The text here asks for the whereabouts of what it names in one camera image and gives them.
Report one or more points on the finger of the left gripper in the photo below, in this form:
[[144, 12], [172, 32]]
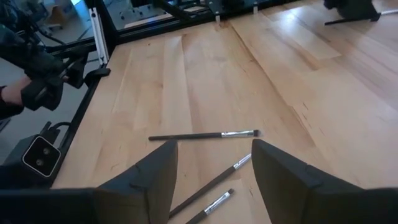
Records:
[[368, 14], [346, 13]]

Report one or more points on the silver aluminium extrusion post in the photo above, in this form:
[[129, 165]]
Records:
[[99, 37]]

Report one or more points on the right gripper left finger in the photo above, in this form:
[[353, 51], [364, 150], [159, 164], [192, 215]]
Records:
[[149, 186]]

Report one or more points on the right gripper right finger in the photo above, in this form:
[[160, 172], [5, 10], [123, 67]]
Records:
[[289, 186]]

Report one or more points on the black table-level camera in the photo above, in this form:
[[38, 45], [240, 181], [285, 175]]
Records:
[[40, 155]]

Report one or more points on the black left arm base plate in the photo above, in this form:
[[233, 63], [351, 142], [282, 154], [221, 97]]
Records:
[[217, 6]]

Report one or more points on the cardboard box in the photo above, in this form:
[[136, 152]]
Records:
[[59, 14]]

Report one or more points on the black frame clamp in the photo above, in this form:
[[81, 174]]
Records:
[[96, 74]]

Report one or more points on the person's forearm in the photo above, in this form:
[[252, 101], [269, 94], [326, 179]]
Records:
[[7, 110]]

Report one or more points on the person's hand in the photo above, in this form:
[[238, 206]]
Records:
[[15, 91]]

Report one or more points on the thin black makeup brush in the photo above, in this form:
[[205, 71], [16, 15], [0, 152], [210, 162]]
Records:
[[192, 136], [208, 186], [214, 203], [335, 22]]

